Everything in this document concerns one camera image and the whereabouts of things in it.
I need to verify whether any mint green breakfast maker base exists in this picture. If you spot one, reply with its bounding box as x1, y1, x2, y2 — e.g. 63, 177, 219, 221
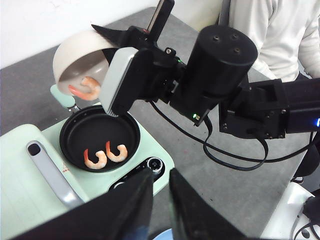
42, 119, 174, 200

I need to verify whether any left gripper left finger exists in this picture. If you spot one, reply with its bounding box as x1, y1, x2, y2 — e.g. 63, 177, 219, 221
15, 169, 153, 240

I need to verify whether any breakfast maker hinged lid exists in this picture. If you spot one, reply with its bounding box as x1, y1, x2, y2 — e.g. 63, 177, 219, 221
0, 124, 89, 240

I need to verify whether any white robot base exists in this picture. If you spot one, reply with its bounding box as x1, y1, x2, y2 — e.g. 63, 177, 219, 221
260, 182, 314, 240

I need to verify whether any shrimp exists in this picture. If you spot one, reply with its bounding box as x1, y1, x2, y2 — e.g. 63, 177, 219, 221
104, 140, 129, 163
68, 76, 101, 101
83, 148, 108, 170

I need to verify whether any blue round plate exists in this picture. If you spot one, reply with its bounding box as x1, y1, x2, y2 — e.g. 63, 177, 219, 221
148, 228, 174, 240

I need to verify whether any beige ribbed bowl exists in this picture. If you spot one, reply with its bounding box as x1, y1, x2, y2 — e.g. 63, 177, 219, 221
52, 29, 116, 95

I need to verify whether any black round frying pan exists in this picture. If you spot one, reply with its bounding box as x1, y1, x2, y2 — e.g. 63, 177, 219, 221
49, 84, 141, 174

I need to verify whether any right silver control knob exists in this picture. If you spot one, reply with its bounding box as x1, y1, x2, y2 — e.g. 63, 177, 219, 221
146, 156, 165, 176

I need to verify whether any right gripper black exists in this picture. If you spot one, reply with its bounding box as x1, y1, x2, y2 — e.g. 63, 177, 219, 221
91, 0, 186, 105

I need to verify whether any person in white sweater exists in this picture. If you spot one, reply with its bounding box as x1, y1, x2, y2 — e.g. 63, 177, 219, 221
220, 0, 320, 83

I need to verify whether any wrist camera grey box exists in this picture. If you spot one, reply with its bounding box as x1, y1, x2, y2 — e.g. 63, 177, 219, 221
98, 47, 138, 118

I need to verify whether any left silver control knob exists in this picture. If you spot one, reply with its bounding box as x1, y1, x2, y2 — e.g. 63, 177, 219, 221
109, 181, 125, 191

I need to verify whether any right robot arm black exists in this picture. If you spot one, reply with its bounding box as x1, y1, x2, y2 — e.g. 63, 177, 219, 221
94, 0, 320, 139

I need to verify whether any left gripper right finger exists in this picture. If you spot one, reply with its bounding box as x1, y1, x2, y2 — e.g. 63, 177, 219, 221
169, 168, 248, 240

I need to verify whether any silver control knob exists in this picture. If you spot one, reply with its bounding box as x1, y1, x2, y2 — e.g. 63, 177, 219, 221
109, 181, 125, 191
146, 156, 165, 176

